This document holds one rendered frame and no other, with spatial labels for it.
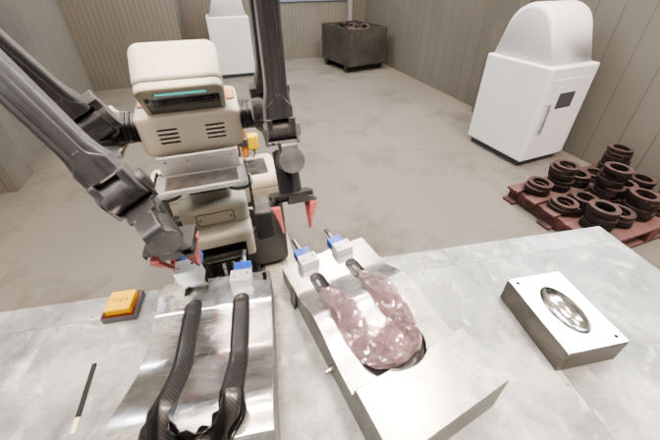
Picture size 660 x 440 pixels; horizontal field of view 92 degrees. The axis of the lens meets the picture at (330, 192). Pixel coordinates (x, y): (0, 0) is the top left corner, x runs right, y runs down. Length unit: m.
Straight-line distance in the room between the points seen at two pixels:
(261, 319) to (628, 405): 0.77
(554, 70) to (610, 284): 2.25
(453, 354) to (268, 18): 0.74
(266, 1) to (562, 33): 2.88
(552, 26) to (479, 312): 2.67
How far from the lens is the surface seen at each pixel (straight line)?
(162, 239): 0.63
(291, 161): 0.69
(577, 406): 0.92
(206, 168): 1.02
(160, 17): 6.11
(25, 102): 0.65
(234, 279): 0.83
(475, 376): 0.73
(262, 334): 0.77
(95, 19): 6.26
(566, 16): 3.41
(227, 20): 6.11
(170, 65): 0.91
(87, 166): 0.64
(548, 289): 1.00
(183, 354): 0.80
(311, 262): 0.89
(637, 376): 1.04
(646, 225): 3.00
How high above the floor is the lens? 1.52
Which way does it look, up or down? 34 degrees down
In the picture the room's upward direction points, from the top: straight up
